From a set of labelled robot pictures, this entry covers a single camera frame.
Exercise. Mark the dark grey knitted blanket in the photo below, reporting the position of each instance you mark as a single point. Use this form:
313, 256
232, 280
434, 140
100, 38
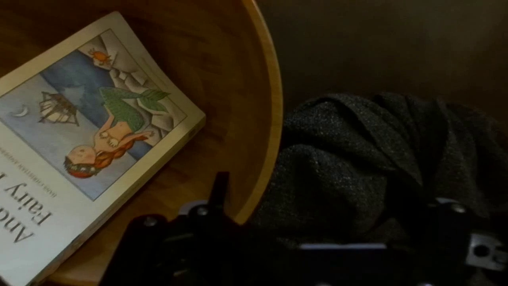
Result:
359, 159

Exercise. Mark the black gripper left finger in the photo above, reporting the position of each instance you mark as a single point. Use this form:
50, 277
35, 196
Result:
200, 248

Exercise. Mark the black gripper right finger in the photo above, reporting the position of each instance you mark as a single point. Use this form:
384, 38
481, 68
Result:
445, 248

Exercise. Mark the grey-brown tufted sofa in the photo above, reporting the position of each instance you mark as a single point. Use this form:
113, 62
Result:
397, 41

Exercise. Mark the fairy tales paperback book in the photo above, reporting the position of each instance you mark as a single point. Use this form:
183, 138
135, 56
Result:
80, 132

